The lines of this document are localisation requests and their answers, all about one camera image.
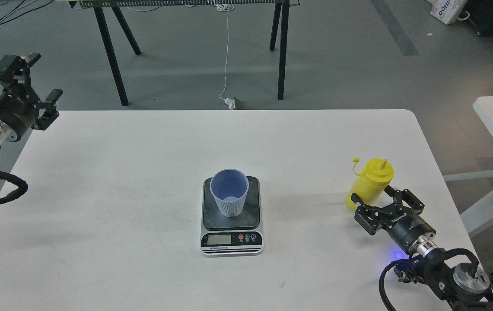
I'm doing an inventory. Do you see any digital kitchen scale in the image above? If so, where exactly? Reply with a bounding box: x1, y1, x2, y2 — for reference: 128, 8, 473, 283
200, 176, 264, 257

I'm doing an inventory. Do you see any white power adapter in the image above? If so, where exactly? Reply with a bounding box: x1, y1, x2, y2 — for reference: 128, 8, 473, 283
224, 97, 246, 110

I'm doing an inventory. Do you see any blue plastic cup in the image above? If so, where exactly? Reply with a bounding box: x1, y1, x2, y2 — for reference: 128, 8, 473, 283
209, 168, 249, 217

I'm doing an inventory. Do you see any white hanging cable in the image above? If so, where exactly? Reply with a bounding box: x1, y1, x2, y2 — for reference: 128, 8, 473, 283
218, 4, 231, 102

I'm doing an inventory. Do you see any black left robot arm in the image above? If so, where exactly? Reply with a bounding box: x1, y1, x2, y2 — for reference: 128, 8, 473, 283
0, 53, 63, 205

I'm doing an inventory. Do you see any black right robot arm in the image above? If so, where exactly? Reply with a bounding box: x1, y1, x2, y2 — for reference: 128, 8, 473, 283
351, 186, 493, 311

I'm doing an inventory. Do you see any white printed bag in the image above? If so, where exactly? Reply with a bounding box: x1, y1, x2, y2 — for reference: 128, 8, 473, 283
429, 0, 468, 24

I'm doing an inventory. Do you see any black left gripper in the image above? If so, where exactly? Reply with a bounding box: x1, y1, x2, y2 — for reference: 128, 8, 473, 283
0, 53, 64, 142

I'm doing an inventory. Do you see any black trestle table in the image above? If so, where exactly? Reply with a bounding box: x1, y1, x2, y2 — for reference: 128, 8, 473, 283
67, 0, 302, 107

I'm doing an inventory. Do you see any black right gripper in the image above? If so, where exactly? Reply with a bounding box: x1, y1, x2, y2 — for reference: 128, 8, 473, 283
350, 186, 436, 254

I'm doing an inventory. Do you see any yellow squeeze bottle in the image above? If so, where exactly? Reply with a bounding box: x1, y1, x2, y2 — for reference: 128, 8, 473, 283
345, 158, 394, 211

